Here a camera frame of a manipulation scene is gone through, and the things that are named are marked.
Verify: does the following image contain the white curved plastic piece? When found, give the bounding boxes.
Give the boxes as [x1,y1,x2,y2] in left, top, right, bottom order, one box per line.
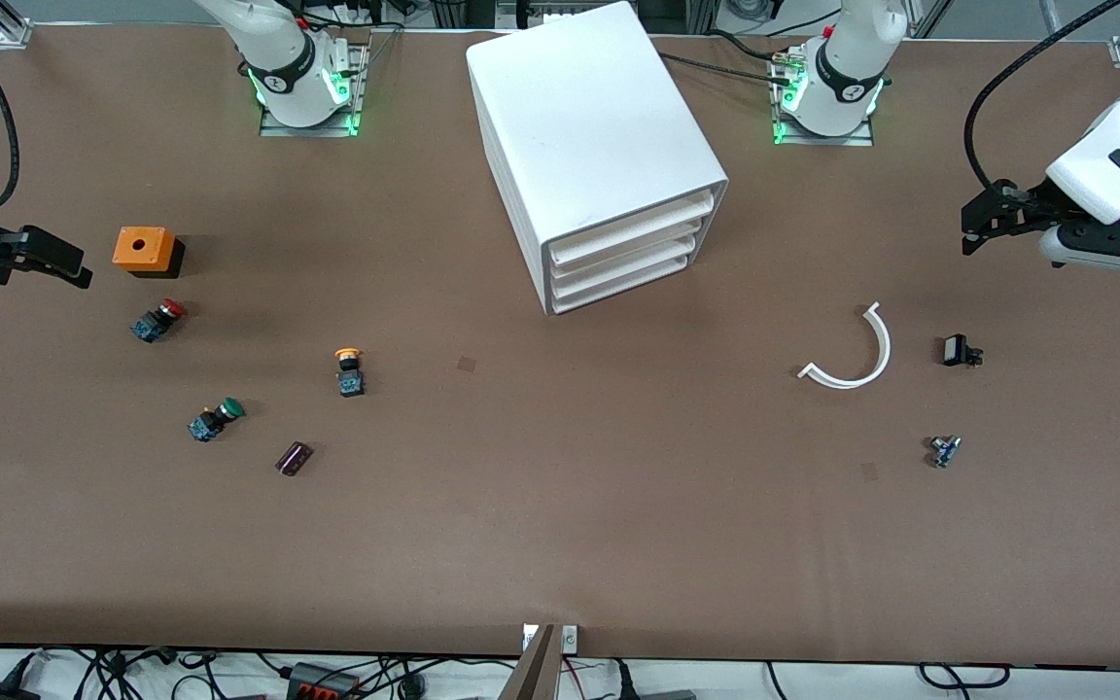
[797,300,893,391]

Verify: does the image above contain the black looped cable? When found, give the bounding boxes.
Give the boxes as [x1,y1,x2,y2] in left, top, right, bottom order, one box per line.
[917,662,1014,692]

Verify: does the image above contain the white small bracket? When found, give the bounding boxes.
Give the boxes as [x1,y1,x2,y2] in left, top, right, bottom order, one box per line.
[521,624,579,654]

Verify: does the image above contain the black small switch component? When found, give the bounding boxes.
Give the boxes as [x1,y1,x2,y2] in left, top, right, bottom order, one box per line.
[941,332,986,369]

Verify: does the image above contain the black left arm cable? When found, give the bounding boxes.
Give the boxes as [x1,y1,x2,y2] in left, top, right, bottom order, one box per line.
[963,0,1120,193]

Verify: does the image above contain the white drawer cabinet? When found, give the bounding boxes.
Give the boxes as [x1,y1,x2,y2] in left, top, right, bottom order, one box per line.
[466,0,729,317]

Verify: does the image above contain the white plastic drawer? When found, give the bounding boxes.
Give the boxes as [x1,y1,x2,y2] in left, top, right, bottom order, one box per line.
[545,191,714,265]
[548,216,712,285]
[552,255,693,315]
[550,236,699,300]

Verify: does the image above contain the green push button switch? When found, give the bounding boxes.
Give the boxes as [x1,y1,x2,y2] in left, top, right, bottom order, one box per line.
[188,397,247,444]

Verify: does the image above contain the red push button switch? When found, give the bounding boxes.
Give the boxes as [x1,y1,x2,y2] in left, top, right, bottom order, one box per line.
[129,298,189,344]

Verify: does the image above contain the black table cable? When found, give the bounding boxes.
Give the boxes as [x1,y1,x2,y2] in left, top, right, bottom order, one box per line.
[662,51,799,87]

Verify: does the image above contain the orange button enclosure box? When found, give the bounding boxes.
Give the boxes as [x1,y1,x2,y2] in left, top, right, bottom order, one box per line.
[112,227,186,280]

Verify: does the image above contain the orange push button switch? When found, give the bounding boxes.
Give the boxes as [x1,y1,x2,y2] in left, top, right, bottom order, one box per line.
[333,346,368,399]

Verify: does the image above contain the black power strip red switches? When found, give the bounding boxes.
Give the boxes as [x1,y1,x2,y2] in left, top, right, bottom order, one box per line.
[286,662,363,700]

